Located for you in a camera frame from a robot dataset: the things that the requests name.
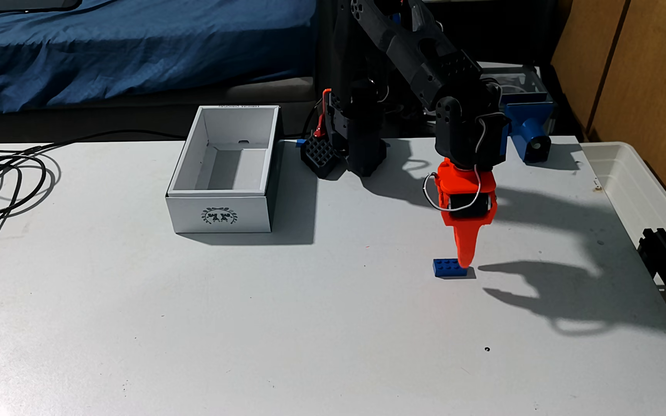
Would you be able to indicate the wooden cabinet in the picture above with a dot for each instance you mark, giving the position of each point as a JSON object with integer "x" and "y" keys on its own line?
{"x": 651, "y": 75}

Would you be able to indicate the clear plastic enclosure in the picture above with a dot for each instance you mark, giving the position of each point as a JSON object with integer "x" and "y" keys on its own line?
{"x": 518, "y": 78}

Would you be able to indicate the black tablet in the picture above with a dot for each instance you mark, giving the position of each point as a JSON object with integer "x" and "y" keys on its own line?
{"x": 29, "y": 6}

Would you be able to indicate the white cardboard box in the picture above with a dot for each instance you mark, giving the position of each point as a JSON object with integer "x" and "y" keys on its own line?
{"x": 223, "y": 216}

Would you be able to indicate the blue toy brick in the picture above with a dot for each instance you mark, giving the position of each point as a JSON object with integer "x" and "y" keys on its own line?
{"x": 446, "y": 268}

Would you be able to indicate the white plastic bin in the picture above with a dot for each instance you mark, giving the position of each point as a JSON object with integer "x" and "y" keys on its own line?
{"x": 628, "y": 179}

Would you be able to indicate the blue bed sheet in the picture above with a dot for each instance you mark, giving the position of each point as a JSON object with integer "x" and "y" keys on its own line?
{"x": 136, "y": 52}

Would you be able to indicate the blue printed mount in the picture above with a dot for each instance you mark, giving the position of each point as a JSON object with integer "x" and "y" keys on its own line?
{"x": 532, "y": 130}

